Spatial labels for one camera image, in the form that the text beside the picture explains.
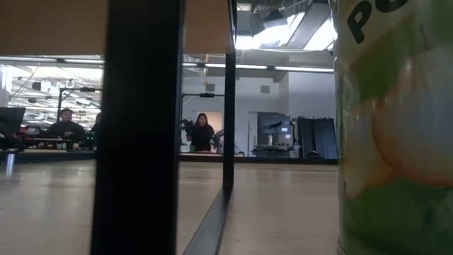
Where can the black gantry frame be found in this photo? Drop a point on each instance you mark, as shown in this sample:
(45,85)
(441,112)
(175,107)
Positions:
(198,95)
(70,89)

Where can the dark background table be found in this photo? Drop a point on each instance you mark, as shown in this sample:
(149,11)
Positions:
(276,149)

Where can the black curtain booth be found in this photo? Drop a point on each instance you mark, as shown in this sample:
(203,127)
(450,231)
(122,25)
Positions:
(316,138)

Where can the long ceiling light tube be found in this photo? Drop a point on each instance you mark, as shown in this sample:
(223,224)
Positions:
(283,68)

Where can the black monitor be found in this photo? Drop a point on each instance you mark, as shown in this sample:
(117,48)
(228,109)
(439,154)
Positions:
(10,120)

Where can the white bottle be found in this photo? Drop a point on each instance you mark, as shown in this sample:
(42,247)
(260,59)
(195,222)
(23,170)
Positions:
(270,140)

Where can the person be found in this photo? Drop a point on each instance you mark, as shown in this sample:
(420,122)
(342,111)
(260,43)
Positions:
(97,125)
(66,129)
(201,136)

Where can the green pears tin can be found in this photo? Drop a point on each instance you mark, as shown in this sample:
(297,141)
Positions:
(396,141)

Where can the wall monitor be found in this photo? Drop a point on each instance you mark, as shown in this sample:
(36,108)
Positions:
(274,124)

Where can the wooden shelf black metal frame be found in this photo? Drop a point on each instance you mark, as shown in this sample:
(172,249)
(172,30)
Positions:
(138,141)

